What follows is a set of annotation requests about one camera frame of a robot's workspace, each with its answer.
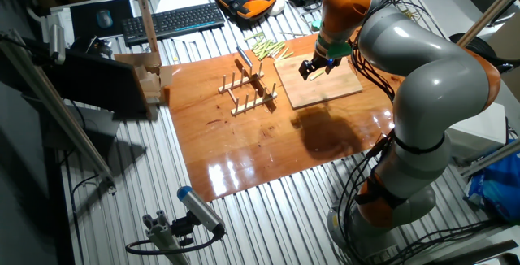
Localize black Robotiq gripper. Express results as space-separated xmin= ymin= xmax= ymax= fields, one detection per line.
xmin=298 ymin=51 xmax=341 ymax=81

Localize steel cleaver knife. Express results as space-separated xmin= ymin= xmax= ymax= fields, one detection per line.
xmin=236 ymin=46 xmax=280 ymax=106

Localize pile of cut garlic stalks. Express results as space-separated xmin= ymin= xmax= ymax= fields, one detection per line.
xmin=243 ymin=32 xmax=296 ymax=62

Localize pile of green garlic leaves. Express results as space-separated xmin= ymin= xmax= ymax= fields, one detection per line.
xmin=400 ymin=7 xmax=423 ymax=22

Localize light wooden cutting board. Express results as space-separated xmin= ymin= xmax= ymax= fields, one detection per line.
xmin=273 ymin=52 xmax=364 ymax=111

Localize white egg-shaped object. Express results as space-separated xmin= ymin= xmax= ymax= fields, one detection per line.
xmin=267 ymin=0 xmax=288 ymax=17

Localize wooden peg dish rack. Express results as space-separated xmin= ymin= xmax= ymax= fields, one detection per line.
xmin=218 ymin=60 xmax=279 ymax=117

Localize large reddish wooden board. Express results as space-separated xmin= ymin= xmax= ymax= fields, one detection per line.
xmin=164 ymin=33 xmax=407 ymax=203

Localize black computer keyboard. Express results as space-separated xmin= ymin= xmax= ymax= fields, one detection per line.
xmin=121 ymin=2 xmax=227 ymax=48

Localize black office chair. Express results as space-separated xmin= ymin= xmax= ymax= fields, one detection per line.
xmin=448 ymin=32 xmax=515 ymax=75

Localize white plastic drawer box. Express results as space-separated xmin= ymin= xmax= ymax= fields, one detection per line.
xmin=444 ymin=102 xmax=508 ymax=164

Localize brown cardboard pieces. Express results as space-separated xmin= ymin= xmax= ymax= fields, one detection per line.
xmin=113 ymin=51 xmax=175 ymax=120

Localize black mouse pad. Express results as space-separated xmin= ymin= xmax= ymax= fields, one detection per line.
xmin=69 ymin=0 xmax=135 ymax=41

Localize blue plastic bag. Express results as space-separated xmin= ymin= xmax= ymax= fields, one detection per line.
xmin=462 ymin=138 xmax=520 ymax=224

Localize black flat monitor panel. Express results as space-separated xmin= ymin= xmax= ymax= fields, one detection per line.
xmin=40 ymin=47 xmax=152 ymax=120

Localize grey computer mouse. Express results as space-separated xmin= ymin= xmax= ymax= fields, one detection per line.
xmin=96 ymin=9 xmax=115 ymax=29

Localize small black device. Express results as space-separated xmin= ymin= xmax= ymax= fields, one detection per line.
xmin=71 ymin=35 xmax=115 ymax=59

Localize green printed wrist mount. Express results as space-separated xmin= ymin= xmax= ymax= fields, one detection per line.
xmin=311 ymin=20 xmax=353 ymax=59

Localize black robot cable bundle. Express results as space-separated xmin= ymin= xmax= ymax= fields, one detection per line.
xmin=336 ymin=0 xmax=503 ymax=265

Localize slanted wooden frame beam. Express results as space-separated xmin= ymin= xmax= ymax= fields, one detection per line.
xmin=457 ymin=0 xmax=520 ymax=49

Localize wooden upright post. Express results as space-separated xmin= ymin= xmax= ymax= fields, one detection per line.
xmin=130 ymin=0 xmax=161 ymax=54

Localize grey camera with blue cap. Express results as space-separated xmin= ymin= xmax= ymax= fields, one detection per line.
xmin=176 ymin=185 xmax=228 ymax=237

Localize low aluminium frame beam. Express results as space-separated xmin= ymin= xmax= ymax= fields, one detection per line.
xmin=458 ymin=138 xmax=520 ymax=179

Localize aluminium profile camera mount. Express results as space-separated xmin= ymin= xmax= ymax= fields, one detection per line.
xmin=141 ymin=210 xmax=192 ymax=265

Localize black camera cable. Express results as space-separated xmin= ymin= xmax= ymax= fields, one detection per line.
xmin=124 ymin=232 xmax=227 ymax=257

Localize slanted aluminium frame beam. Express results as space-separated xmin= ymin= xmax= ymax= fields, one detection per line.
xmin=0 ymin=28 xmax=118 ymax=195

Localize silver camera on frame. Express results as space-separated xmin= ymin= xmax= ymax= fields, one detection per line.
xmin=47 ymin=23 xmax=67 ymax=66

